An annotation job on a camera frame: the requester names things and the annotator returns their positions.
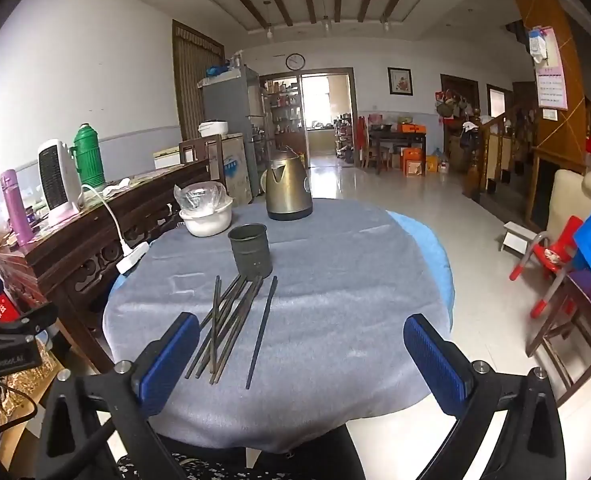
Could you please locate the dark carved wooden sideboard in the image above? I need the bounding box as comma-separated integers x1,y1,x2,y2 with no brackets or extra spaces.
0,162,209,372

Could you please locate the framed flower picture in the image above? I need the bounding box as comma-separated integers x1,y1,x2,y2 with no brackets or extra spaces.
388,67,414,96

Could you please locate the grey refrigerator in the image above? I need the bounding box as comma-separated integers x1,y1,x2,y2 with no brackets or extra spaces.
198,65,275,197

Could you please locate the white power strip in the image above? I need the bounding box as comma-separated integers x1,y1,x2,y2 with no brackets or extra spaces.
117,242,149,275

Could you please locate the white space heater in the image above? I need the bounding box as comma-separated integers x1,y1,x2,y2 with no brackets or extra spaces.
38,139,84,226

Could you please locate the beige sofa armrest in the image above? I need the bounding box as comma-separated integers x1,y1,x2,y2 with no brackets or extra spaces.
546,169,591,242

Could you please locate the round wall clock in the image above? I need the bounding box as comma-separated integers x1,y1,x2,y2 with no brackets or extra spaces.
285,52,306,72

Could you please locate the purple thermos bottle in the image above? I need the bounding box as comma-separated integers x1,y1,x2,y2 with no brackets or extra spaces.
0,169,33,246

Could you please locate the dark dining table far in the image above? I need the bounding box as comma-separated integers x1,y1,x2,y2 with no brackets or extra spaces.
367,128,427,174

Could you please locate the white chest freezer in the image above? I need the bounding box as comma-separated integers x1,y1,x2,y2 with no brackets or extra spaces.
152,131,254,207

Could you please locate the red plastic child chair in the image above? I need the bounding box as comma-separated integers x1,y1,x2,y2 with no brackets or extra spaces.
509,216,584,318

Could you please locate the wooden chair by freezer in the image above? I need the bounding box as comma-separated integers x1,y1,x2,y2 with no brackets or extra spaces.
178,134,226,185

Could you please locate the dark wooden side table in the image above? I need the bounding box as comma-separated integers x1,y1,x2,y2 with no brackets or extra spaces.
525,270,591,408

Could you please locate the white rice cooker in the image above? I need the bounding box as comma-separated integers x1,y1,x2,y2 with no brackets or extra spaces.
198,120,230,138

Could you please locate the pink wall calendar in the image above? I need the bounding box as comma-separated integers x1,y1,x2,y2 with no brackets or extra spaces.
535,27,568,110

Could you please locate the white plastic bowl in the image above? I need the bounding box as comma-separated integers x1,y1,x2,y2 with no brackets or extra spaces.
180,197,234,237

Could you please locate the brass electric kettle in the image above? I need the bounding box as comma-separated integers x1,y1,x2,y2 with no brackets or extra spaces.
260,146,313,221

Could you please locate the grey table cloth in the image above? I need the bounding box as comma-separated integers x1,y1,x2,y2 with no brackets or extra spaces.
101,197,452,455

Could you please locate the small white stool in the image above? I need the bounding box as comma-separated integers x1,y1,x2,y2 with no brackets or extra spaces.
499,221,536,256

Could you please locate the grey metal utensil cup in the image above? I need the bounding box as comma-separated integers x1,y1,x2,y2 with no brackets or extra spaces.
228,223,273,281

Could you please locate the green thermos flask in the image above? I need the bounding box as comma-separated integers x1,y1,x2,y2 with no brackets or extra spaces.
70,124,106,188

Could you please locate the blue table cloth underneath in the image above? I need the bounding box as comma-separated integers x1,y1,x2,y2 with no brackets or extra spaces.
388,210,455,328

